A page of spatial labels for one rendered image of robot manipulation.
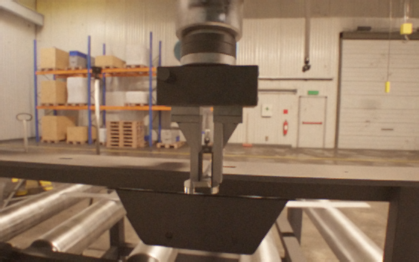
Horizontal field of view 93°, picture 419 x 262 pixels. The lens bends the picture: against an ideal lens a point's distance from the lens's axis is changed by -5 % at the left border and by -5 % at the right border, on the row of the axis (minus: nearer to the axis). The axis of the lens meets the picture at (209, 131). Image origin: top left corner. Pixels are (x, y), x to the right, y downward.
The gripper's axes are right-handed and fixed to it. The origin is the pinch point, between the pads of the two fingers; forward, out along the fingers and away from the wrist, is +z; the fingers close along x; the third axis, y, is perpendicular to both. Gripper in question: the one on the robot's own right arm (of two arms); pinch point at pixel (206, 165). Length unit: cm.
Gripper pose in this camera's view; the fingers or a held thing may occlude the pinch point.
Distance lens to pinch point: 30.0
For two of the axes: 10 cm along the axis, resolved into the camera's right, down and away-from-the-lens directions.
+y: -1.3, 0.7, -9.9
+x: 9.9, 0.2, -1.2
